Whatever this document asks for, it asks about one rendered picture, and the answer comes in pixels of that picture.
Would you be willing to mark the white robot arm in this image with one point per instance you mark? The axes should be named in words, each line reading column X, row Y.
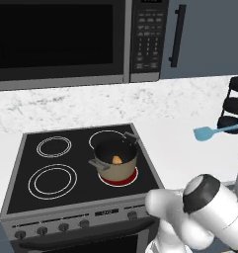
column 222, row 210

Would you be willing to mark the orange potato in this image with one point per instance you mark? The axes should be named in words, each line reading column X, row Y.
column 117, row 160

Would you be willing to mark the tan cooking pot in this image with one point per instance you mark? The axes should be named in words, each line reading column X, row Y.
column 118, row 169

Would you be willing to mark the blue spatula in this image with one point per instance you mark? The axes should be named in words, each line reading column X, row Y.
column 204, row 133

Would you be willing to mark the black stove knob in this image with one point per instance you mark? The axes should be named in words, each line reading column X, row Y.
column 42, row 230
column 132, row 215
column 63, row 227
column 84, row 223
column 20, row 234

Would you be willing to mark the black and steel stove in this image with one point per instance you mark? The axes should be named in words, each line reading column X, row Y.
column 58, row 194

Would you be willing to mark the steel microwave oven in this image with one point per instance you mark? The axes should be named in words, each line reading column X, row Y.
column 146, row 39

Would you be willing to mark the black microwave door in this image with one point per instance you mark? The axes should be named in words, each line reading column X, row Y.
column 51, row 36

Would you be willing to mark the black tiered stand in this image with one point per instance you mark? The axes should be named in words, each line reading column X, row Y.
column 232, row 105

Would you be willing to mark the black oven door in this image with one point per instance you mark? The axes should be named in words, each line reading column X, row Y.
column 91, row 247

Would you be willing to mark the blue-grey cupboard door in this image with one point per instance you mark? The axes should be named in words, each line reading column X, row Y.
column 212, row 36

